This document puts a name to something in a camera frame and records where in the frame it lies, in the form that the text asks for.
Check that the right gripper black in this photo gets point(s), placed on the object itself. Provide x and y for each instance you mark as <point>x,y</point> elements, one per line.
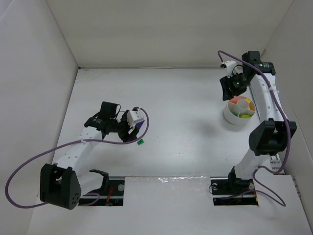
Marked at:
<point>230,86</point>

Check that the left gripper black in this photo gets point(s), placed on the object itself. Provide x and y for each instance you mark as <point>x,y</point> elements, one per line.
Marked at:
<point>127,132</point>

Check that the purple lego plate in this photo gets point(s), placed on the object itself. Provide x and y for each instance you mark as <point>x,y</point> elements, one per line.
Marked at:
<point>139,125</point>

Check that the orange round lego piece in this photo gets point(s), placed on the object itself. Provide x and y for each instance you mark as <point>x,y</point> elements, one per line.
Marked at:
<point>235,99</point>

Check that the small dark green lego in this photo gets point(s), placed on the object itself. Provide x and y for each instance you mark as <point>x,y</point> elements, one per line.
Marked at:
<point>141,141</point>

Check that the yellow long lego brick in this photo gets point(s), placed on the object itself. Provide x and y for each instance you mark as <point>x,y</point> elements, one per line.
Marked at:
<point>251,104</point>

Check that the lime green square lego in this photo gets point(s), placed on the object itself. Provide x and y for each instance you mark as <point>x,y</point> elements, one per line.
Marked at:
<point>247,115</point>

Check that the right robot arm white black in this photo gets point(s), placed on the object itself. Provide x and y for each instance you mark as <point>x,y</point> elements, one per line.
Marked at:
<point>249,87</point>

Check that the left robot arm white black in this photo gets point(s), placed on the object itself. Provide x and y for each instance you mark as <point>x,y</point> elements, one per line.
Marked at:
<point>62,184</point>

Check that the white round divided container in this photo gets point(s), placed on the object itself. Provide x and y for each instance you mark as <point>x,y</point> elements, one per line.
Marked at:
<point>239,108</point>

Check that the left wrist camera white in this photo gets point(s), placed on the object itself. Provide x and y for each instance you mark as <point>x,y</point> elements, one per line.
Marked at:
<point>134,117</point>

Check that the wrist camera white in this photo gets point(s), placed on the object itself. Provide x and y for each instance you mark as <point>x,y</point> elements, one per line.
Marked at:
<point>134,117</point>
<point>230,68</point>

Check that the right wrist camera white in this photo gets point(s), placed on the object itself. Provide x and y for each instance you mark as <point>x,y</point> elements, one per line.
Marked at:
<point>230,68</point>

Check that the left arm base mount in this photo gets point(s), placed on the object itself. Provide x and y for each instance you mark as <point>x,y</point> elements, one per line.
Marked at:
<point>113,196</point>

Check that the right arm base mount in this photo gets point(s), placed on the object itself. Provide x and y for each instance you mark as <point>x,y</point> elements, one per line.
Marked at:
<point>236,193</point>

